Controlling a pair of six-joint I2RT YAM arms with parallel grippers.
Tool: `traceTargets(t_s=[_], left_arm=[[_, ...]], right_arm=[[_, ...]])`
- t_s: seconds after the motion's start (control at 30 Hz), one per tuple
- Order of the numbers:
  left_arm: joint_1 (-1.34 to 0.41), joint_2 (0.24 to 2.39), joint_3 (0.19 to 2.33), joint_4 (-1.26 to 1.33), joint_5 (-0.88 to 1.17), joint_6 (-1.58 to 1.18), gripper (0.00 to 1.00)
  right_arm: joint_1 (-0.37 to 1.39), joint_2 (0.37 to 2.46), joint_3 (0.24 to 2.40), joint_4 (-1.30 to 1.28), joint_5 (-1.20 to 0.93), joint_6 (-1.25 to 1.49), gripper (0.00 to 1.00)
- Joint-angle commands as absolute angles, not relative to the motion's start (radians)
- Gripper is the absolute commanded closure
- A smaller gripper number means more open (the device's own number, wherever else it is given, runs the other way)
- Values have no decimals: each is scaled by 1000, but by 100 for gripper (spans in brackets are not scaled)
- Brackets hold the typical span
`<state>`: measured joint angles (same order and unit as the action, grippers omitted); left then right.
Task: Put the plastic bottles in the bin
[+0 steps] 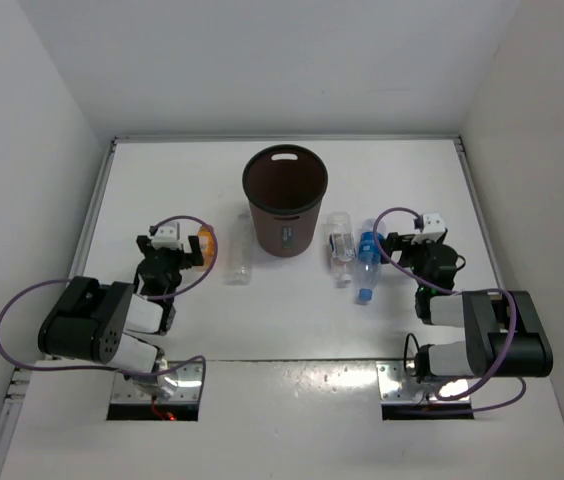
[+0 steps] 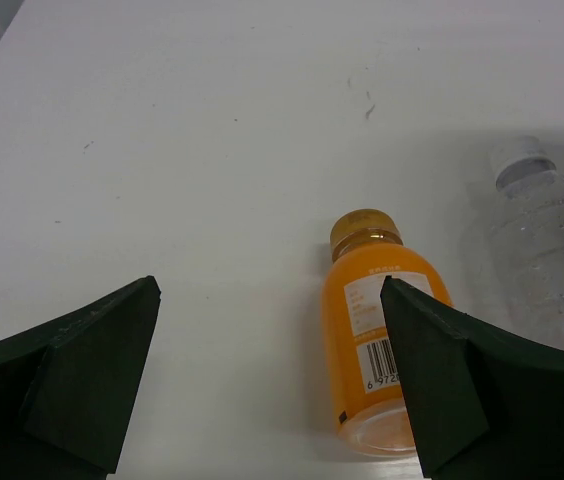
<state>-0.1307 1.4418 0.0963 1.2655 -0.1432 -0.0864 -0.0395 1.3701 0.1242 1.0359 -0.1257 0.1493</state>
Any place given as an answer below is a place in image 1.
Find brown plastic waste bin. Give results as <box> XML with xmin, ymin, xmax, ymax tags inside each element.
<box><xmin>242</xmin><ymin>144</ymin><xmax>328</xmax><ymax>258</ymax></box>

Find clear bottle blue label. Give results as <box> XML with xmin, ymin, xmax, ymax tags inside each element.
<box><xmin>356</xmin><ymin>219</ymin><xmax>382</xmax><ymax>304</ymax></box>

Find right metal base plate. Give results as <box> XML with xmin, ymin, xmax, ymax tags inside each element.
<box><xmin>376</xmin><ymin>360</ymin><xmax>469</xmax><ymax>406</ymax></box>

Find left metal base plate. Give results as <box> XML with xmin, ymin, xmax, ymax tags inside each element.
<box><xmin>110</xmin><ymin>360</ymin><xmax>206</xmax><ymax>405</ymax></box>

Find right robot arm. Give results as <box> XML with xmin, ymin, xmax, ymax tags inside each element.
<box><xmin>379</xmin><ymin>233</ymin><xmax>553</xmax><ymax>381</ymax></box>

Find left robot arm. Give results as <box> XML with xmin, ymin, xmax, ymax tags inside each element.
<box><xmin>38</xmin><ymin>227</ymin><xmax>204</xmax><ymax>398</ymax></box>

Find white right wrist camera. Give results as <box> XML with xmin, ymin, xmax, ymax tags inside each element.
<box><xmin>412</xmin><ymin>213</ymin><xmax>447</xmax><ymax>244</ymax></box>

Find clear plastic bottle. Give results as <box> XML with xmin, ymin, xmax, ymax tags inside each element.
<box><xmin>226</xmin><ymin>213</ymin><xmax>254</xmax><ymax>286</ymax></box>

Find clear bottle white label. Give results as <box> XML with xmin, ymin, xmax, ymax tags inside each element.
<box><xmin>326</xmin><ymin>212</ymin><xmax>356</xmax><ymax>288</ymax></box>

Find metal base plate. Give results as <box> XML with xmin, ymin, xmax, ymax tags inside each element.
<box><xmin>376</xmin><ymin>360</ymin><xmax>469</xmax><ymax>406</ymax></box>
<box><xmin>110</xmin><ymin>360</ymin><xmax>206</xmax><ymax>405</ymax></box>

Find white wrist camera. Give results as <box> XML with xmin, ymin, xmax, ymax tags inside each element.
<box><xmin>412</xmin><ymin>213</ymin><xmax>447</xmax><ymax>244</ymax></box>
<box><xmin>150</xmin><ymin>221</ymin><xmax>181</xmax><ymax>250</ymax></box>

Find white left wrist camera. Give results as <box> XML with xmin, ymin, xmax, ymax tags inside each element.
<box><xmin>150</xmin><ymin>221</ymin><xmax>181</xmax><ymax>250</ymax></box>

